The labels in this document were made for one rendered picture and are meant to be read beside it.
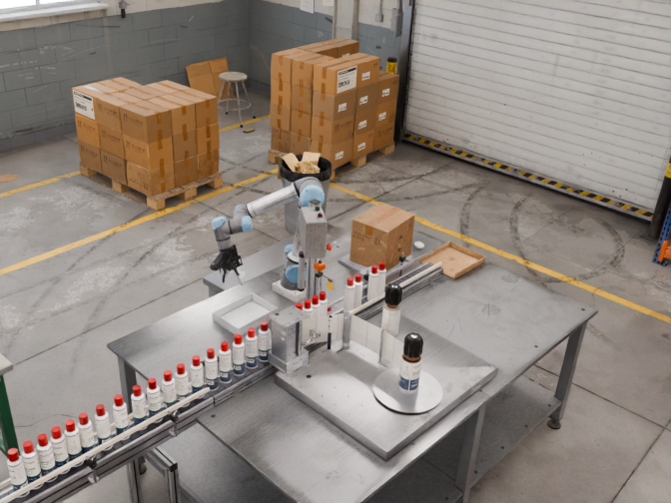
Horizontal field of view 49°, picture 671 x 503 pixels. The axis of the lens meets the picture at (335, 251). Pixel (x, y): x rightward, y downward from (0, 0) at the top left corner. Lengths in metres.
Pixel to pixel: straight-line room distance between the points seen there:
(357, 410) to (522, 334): 1.10
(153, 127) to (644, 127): 4.37
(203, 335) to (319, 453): 0.97
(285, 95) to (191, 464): 4.52
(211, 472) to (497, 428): 1.56
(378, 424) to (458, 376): 0.51
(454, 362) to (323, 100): 4.16
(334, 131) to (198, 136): 1.32
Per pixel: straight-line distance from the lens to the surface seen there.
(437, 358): 3.52
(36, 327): 5.42
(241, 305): 3.89
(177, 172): 6.88
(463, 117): 8.07
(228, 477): 3.82
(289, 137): 7.61
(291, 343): 3.26
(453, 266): 4.37
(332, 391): 3.26
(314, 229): 3.33
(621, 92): 7.25
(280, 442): 3.10
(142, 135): 6.61
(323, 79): 7.13
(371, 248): 4.15
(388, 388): 3.29
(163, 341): 3.67
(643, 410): 5.02
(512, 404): 4.40
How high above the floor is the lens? 2.97
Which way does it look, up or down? 29 degrees down
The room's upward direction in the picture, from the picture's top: 3 degrees clockwise
